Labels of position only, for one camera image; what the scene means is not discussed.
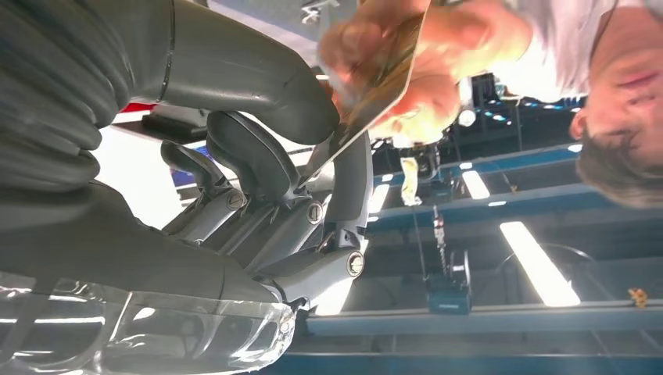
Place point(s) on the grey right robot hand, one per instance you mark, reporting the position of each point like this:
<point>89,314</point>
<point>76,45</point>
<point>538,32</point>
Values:
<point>77,248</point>

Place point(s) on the person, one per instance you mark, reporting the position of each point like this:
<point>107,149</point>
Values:
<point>559,52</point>

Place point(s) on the long ceiling light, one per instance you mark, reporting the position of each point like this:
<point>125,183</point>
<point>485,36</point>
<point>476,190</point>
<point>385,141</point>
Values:
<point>378,198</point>

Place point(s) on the dark hanging box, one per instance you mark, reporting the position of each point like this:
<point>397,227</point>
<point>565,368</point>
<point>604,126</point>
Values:
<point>448,292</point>

